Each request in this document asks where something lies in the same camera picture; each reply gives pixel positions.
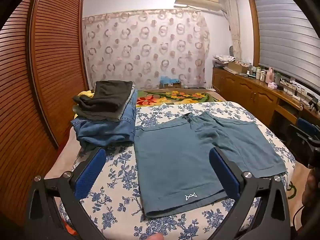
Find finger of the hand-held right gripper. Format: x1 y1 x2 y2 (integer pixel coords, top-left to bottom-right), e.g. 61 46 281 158
287 117 320 141

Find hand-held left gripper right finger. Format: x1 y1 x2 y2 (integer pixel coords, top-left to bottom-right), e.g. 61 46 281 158
209 147 292 240

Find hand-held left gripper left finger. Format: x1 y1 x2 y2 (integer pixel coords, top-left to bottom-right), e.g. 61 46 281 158
25 147 108 240

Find teal short pants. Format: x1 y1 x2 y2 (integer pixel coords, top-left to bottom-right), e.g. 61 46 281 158
134 111 287 220

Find dark green folded pants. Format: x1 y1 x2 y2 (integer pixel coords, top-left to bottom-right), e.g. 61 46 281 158
72 80 134 117

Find person's right hand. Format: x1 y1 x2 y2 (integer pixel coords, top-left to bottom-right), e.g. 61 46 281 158
302 169 320 205

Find pink bed blanket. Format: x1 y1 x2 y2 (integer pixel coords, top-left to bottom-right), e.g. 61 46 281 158
45 125 85 180

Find blue floral bedsheet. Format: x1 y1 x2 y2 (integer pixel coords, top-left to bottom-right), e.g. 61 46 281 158
57 101 297 240

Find blue denim jeans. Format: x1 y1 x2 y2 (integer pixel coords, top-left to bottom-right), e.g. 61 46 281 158
71 89 138 153

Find wooden cabinet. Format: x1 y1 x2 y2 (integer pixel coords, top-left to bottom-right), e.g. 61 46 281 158
212 66 320 140

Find row of toiletry bottles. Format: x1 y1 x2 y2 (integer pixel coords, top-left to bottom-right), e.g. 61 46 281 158
247 66 267 82

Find colourful flower blanket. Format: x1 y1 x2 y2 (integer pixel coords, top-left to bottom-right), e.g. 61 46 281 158
136 89 216 107

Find open cardboard box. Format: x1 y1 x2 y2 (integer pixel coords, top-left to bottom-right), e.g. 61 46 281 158
227 61 251 73

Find grey window blind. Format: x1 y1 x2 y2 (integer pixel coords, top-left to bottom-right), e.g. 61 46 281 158
251 0 320 92

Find cardboard box with blue plastic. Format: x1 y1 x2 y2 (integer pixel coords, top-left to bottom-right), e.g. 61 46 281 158
159 76 182 89

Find patterned folded cloth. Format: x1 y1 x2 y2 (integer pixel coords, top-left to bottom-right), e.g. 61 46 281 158
212 54 236 65

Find wooden louvered wardrobe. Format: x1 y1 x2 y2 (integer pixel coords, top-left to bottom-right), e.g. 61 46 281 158
0 0 88 228

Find beige patterned curtain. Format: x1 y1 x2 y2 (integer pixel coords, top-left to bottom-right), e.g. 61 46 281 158
222 0 243 61

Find circle print sheer curtain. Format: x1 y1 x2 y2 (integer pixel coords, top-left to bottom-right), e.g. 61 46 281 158
82 9 211 91

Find white power strip with cables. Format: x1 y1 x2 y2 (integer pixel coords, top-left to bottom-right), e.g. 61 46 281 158
279 79 305 98

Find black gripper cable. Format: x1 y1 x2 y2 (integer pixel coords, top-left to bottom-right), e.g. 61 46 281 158
291 202 305 231

